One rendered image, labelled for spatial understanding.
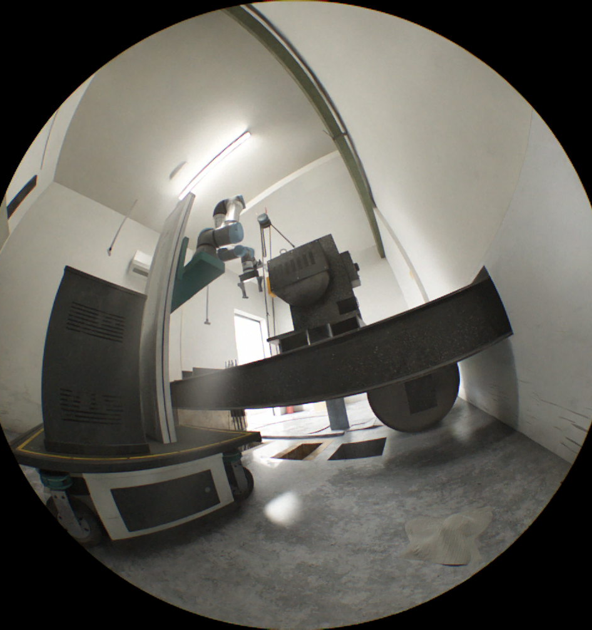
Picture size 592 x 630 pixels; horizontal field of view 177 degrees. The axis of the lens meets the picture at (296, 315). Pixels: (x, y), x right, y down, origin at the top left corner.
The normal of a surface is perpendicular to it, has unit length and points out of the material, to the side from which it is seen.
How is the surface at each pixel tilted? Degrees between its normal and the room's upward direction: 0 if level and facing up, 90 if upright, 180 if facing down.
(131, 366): 90
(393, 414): 90
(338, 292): 90
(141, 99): 180
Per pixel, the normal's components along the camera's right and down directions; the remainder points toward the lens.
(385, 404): -0.51, -0.23
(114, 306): 0.85, -0.33
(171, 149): 0.18, 0.91
